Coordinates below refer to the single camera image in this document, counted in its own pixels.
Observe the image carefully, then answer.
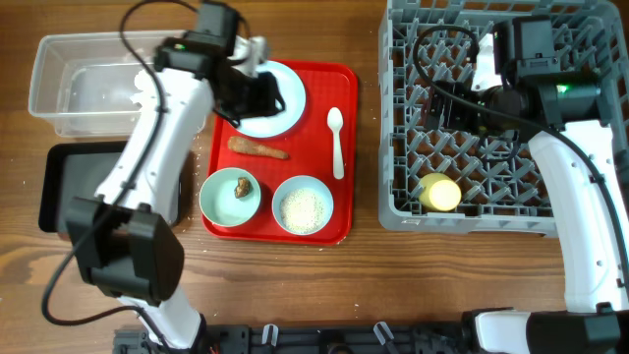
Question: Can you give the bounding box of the light blue round plate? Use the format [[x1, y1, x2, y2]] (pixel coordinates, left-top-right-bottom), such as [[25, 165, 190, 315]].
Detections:
[[237, 61, 307, 139]]

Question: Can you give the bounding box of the white cooked rice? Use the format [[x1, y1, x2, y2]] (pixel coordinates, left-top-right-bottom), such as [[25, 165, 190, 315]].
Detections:
[[280, 189, 326, 235]]

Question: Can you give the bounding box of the white tissue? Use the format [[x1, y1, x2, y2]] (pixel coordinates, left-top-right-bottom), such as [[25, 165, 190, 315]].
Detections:
[[130, 70, 158, 106]]

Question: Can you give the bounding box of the white plastic spoon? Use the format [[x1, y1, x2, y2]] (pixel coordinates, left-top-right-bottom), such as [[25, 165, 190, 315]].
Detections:
[[327, 107, 345, 180]]

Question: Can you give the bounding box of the brown sweet potato piece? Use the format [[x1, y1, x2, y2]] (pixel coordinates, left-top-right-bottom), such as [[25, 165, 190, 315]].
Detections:
[[227, 136, 289, 160]]

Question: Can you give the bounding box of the light blue grey bowl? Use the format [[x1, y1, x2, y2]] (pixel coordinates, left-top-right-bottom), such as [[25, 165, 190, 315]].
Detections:
[[271, 175, 334, 236]]

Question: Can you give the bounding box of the yellow plastic cup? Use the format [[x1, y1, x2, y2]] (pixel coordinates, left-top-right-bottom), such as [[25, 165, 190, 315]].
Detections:
[[419, 173, 462, 211]]

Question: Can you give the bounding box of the clear plastic bin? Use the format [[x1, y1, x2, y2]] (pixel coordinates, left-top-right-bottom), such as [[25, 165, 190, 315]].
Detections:
[[28, 30, 183, 138]]

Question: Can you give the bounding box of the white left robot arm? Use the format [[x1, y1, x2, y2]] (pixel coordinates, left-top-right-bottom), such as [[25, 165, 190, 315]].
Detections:
[[65, 1, 286, 353]]

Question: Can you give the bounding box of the red plastic tray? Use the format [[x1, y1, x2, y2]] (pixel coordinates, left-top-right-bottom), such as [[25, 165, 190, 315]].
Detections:
[[199, 60, 358, 246]]

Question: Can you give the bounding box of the grey plastic dishwasher rack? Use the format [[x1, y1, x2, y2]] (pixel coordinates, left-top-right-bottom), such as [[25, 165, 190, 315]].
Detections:
[[378, 1, 628, 237]]

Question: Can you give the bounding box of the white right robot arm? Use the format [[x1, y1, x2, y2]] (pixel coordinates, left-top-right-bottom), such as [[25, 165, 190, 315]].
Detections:
[[423, 16, 628, 353]]

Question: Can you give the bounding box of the mint green bowl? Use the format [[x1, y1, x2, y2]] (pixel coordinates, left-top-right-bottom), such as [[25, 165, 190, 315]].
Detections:
[[199, 167, 261, 228]]

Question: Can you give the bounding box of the brown food scrap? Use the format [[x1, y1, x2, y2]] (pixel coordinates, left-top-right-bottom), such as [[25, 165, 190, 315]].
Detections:
[[234, 177, 253, 199]]

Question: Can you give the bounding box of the black waste tray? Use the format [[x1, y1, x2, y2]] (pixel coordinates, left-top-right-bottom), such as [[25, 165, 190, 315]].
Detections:
[[37, 139, 196, 234]]

